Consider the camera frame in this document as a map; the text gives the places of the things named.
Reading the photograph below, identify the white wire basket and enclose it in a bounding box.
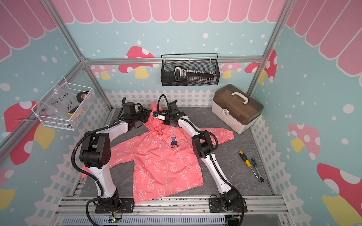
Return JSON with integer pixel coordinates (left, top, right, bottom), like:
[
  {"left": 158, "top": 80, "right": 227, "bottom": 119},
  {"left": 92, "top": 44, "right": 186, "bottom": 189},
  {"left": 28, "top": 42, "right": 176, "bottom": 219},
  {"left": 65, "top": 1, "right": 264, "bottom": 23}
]
[{"left": 32, "top": 77, "right": 95, "bottom": 131}]

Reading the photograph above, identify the socket wrench set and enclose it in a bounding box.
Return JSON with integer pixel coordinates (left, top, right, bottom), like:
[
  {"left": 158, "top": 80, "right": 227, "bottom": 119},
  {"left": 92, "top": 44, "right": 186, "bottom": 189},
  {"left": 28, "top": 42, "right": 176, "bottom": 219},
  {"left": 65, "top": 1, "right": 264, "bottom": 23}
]
[{"left": 172, "top": 66, "right": 218, "bottom": 85}]

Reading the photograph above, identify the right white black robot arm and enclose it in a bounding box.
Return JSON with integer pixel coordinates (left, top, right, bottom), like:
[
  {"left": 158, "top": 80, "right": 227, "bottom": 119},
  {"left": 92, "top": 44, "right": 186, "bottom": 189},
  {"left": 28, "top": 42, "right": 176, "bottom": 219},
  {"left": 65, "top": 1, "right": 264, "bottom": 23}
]
[{"left": 152, "top": 94, "right": 246, "bottom": 226}]

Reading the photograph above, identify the pink child rain jacket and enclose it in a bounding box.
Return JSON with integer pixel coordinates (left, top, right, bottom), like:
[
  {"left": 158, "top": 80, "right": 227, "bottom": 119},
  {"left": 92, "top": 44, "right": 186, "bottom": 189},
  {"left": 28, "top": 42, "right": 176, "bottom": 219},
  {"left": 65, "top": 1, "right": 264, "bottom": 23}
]
[{"left": 81, "top": 102, "right": 235, "bottom": 203}]

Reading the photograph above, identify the yellow black screwdriver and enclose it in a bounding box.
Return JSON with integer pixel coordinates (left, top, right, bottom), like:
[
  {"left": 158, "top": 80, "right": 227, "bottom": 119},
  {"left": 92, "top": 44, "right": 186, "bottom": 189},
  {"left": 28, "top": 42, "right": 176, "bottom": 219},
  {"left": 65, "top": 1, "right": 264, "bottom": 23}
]
[{"left": 239, "top": 151, "right": 259, "bottom": 179}]

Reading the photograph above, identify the green handled wrench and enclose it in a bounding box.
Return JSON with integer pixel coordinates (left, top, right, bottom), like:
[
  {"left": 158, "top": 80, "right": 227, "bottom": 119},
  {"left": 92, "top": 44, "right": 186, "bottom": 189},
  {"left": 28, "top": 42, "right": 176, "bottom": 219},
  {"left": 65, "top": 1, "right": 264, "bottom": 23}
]
[{"left": 251, "top": 158, "right": 265, "bottom": 183}]

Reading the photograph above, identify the clear plastic labelled bag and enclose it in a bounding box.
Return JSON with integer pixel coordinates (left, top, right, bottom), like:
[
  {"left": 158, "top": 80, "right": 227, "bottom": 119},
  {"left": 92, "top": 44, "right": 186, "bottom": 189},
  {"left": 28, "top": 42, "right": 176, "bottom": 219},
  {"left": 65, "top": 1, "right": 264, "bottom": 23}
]
[{"left": 40, "top": 85, "right": 79, "bottom": 120}]

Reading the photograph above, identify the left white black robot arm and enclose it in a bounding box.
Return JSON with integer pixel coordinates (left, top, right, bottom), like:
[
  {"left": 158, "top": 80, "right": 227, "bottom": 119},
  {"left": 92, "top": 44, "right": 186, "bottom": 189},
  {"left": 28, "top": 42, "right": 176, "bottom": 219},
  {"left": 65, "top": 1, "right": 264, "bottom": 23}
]
[{"left": 71, "top": 98, "right": 151, "bottom": 226}]

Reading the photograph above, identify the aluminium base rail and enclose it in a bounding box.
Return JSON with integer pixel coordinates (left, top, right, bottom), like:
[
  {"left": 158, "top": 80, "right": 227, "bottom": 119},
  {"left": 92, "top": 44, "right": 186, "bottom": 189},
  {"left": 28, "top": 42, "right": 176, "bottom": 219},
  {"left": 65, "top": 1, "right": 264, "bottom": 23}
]
[{"left": 53, "top": 196, "right": 289, "bottom": 226}]

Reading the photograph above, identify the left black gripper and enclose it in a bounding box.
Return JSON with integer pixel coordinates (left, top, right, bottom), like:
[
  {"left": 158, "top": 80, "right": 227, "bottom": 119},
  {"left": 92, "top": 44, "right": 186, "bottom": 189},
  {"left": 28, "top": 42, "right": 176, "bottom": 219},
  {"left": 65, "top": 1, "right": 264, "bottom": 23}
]
[{"left": 131, "top": 105, "right": 152, "bottom": 123}]

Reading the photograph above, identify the black tape roll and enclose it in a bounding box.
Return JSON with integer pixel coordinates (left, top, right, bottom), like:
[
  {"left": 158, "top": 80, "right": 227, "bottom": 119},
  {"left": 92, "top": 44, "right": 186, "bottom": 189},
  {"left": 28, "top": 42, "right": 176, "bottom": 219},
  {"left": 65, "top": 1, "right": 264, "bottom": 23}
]
[{"left": 76, "top": 91, "right": 88, "bottom": 103}]

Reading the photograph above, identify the black wire mesh basket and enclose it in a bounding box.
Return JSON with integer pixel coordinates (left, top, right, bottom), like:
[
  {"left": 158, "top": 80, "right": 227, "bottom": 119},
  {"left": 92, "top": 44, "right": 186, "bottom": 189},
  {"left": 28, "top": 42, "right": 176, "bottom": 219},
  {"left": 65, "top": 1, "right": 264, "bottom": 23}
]
[{"left": 160, "top": 53, "right": 220, "bottom": 86}]

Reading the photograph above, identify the yellow black tool in basket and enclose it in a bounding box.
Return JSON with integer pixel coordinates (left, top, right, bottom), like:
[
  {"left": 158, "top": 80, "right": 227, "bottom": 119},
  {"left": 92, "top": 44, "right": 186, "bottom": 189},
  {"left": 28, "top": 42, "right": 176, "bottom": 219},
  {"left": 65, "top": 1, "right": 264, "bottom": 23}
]
[{"left": 68, "top": 106, "right": 79, "bottom": 115}]

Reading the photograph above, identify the white brown storage toolbox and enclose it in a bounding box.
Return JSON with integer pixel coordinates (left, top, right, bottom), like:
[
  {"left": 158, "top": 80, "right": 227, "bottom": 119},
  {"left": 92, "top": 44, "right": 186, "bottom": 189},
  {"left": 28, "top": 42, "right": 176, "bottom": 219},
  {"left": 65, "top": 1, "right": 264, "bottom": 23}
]
[{"left": 212, "top": 84, "right": 264, "bottom": 134}]

